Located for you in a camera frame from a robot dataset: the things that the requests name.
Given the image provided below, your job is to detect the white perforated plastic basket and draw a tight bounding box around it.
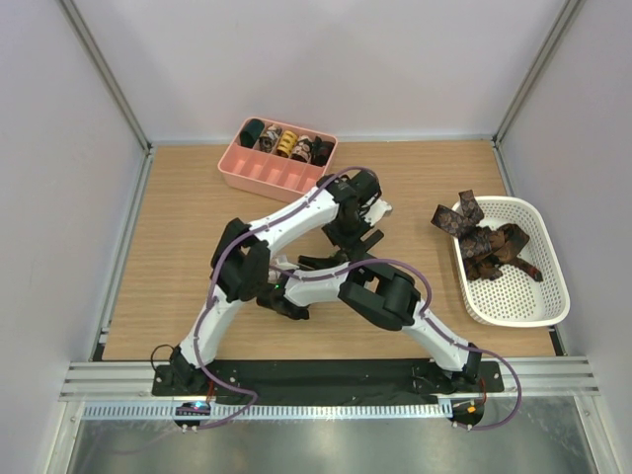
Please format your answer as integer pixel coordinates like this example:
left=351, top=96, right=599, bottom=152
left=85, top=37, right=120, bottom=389
left=452, top=196, right=571, bottom=328

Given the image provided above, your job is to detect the white slotted cable duct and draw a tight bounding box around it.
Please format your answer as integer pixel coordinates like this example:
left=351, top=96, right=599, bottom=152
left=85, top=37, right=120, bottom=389
left=82, top=401, right=452, bottom=422

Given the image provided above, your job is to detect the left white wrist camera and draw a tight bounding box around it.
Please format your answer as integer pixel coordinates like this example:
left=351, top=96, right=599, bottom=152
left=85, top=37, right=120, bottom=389
left=363, top=198, right=393, bottom=227

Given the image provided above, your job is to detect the rolled dark green tie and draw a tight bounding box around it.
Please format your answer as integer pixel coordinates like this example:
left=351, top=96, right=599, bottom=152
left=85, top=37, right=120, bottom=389
left=239, top=118, right=265, bottom=149

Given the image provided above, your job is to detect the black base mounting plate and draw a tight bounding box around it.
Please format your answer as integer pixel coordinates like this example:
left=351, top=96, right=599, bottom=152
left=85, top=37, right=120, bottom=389
left=151, top=355, right=506, bottom=407

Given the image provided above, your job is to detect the brown patterned tie pile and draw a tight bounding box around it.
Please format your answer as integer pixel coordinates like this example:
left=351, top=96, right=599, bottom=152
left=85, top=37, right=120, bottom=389
left=431, top=190, right=543, bottom=282

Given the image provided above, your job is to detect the aluminium frame rail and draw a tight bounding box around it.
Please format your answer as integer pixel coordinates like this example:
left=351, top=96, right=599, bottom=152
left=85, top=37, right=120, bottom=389
left=59, top=356, right=599, bottom=402

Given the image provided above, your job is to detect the pink divided organizer box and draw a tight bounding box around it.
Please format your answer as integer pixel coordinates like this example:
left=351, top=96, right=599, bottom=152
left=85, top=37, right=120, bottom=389
left=217, top=117, right=338, bottom=202

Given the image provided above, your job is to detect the rolled tan floral tie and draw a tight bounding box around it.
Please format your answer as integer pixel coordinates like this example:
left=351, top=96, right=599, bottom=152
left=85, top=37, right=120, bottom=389
left=289, top=135, right=313, bottom=163

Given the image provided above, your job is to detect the rolled brown patterned tie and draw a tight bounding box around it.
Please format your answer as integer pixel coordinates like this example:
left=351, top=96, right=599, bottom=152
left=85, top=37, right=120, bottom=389
left=258, top=124, right=282, bottom=153

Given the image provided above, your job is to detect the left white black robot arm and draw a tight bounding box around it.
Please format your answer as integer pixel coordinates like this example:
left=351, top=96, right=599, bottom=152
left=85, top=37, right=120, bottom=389
left=169, top=167, right=381, bottom=395

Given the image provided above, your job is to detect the rolled yellow tie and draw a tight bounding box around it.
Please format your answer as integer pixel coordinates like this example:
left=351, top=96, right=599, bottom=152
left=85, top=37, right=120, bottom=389
left=276, top=130, right=298, bottom=158

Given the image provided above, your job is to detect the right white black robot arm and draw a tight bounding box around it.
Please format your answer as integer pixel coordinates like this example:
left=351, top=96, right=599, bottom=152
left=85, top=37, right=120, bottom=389
left=256, top=254, right=481, bottom=394

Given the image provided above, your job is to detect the rolled black patterned tie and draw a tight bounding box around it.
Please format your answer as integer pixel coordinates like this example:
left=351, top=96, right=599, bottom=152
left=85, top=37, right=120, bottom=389
left=310, top=140, right=335, bottom=167

